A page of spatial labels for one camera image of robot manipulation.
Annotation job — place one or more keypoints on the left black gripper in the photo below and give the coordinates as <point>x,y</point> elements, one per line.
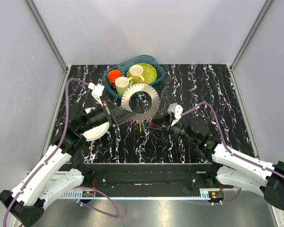
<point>116,115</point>

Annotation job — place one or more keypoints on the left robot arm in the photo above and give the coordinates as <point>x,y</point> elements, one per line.
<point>28,200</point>

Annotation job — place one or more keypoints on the white round plate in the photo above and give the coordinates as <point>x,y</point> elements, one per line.
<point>96,124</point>

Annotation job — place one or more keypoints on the cream mug front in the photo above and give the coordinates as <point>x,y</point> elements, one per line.
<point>122,84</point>

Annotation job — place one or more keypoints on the cream mug on plate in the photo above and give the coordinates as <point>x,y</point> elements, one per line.
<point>135,73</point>

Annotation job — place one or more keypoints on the black base bar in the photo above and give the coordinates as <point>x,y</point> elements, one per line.
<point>149,180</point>

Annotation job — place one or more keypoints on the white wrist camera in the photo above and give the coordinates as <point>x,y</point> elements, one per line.
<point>97,91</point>
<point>175,110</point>

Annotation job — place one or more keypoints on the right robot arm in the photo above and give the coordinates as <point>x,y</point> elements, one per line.
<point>234,168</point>

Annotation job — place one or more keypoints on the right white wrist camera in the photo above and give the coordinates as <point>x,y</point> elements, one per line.
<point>175,110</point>

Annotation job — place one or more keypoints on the yellow-green dotted plate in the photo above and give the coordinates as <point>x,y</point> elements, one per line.
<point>149,73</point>

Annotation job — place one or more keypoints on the metal keyring disc with rings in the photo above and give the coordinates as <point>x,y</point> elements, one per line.
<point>155,101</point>

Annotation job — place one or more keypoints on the orange mug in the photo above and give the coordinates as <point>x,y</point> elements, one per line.
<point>113,75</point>

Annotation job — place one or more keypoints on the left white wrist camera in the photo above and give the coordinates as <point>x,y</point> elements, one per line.
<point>97,91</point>

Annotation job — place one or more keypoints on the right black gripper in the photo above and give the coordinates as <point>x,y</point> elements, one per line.
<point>159,131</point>

